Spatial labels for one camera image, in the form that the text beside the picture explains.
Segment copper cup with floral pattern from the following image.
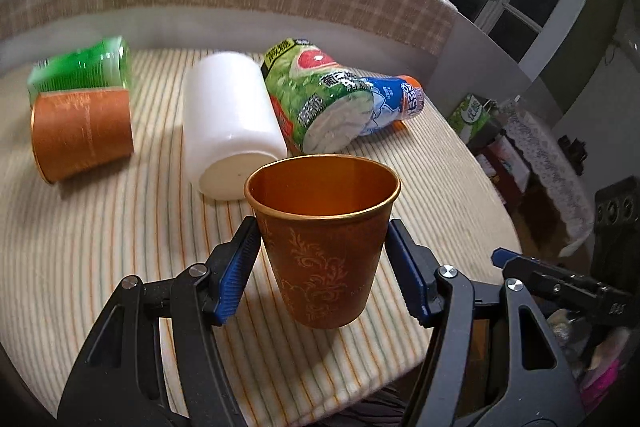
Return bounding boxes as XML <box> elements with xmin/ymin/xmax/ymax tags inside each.
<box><xmin>244</xmin><ymin>154</ymin><xmax>401</xmax><ymax>329</ymax></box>

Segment copper cup lying sideways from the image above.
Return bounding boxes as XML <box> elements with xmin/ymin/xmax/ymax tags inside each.
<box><xmin>30</xmin><ymin>88</ymin><xmax>134</xmax><ymax>184</ymax></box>

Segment white plastic cup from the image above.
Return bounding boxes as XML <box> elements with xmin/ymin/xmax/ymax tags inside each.
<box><xmin>182</xmin><ymin>52</ymin><xmax>288</xmax><ymax>200</ymax></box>

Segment green grapefruit drink cup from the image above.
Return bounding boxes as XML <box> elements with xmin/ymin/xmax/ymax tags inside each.
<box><xmin>260</xmin><ymin>38</ymin><xmax>374</xmax><ymax>155</ymax></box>

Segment black speaker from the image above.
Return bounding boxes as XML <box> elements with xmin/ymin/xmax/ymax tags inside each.
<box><xmin>590</xmin><ymin>176</ymin><xmax>639</xmax><ymax>294</ymax></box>

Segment white lace cloth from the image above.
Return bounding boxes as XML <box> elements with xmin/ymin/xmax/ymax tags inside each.
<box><xmin>503</xmin><ymin>105</ymin><xmax>596</xmax><ymax>258</ymax></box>

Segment striped beige table mat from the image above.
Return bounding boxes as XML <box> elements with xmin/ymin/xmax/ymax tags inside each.
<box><xmin>1</xmin><ymin>49</ymin><xmax>520</xmax><ymax>426</ymax></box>

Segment green box on side table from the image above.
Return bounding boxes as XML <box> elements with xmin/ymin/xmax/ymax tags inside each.
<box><xmin>447</xmin><ymin>93</ymin><xmax>496</xmax><ymax>144</ymax></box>

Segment blue white drink bottle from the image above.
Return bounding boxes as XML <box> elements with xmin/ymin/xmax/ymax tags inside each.
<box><xmin>359</xmin><ymin>75</ymin><xmax>425</xmax><ymax>136</ymax></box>

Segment green tissue pack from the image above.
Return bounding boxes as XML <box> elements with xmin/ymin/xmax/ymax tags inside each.
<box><xmin>27</xmin><ymin>36</ymin><xmax>132</xmax><ymax>106</ymax></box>

